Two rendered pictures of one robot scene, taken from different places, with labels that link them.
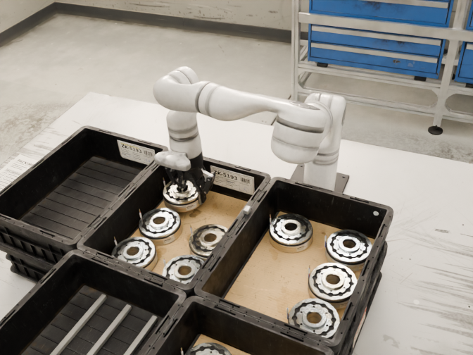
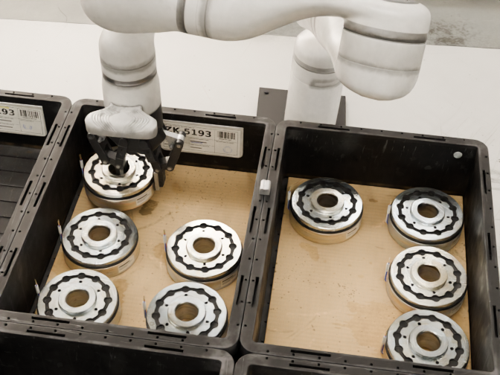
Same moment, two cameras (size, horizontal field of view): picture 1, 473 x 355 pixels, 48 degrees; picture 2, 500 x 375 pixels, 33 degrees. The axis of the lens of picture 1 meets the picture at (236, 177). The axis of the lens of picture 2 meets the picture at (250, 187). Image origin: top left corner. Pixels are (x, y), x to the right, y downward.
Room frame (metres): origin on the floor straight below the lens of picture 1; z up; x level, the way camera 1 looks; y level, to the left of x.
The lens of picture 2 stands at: (0.18, 0.31, 1.74)
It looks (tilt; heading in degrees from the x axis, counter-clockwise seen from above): 46 degrees down; 337
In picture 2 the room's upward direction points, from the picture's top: 2 degrees clockwise
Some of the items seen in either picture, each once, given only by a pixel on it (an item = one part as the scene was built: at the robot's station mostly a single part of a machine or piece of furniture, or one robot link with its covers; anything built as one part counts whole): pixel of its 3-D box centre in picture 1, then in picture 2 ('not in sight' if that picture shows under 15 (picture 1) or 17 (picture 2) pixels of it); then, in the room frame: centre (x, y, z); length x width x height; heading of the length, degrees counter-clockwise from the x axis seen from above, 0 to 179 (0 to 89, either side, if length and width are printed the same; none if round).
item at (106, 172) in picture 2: (182, 189); (118, 168); (1.05, 0.14, 0.88); 0.05 x 0.05 x 0.01
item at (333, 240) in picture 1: (348, 246); (426, 213); (0.83, -0.24, 0.86); 0.10 x 0.10 x 0.01
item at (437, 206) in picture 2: (349, 244); (427, 211); (0.83, -0.24, 0.86); 0.05 x 0.05 x 0.01
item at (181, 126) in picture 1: (181, 102); (126, 14); (1.04, 0.11, 1.14); 0.09 x 0.07 x 0.15; 139
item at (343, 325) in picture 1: (300, 251); (376, 239); (0.77, -0.12, 0.92); 0.40 x 0.30 x 0.02; 150
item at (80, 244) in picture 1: (179, 212); (146, 212); (0.92, 0.14, 0.92); 0.40 x 0.30 x 0.02; 150
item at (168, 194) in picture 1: (182, 190); (119, 171); (1.05, 0.14, 0.88); 0.10 x 0.10 x 0.01
